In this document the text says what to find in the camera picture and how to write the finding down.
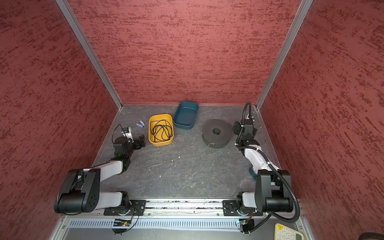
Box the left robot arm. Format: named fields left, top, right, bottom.
left=54, top=135, right=146, bottom=216

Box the perforated cable tray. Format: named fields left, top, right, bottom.
left=68, top=218, right=240, bottom=232

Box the yellow white calculator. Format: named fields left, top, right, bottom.
left=274, top=223, right=305, bottom=240

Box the yellow plastic bin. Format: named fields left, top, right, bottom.
left=149, top=114, right=174, bottom=147

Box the black corrugated conduit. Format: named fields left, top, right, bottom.
left=235, top=101, right=301, bottom=223

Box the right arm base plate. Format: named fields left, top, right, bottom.
left=222, top=200, right=263, bottom=217

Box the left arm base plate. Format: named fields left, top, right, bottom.
left=104, top=200, right=147, bottom=217

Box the black cable spool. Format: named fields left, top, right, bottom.
left=202, top=119, right=233, bottom=149

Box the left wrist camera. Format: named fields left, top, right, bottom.
left=122, top=127, right=134, bottom=143

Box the teal plastic bin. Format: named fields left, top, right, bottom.
left=173, top=101, right=199, bottom=130

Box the black cable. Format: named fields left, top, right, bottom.
left=149, top=119, right=174, bottom=142

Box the aluminium front rail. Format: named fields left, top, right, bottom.
left=61, top=197, right=306, bottom=219

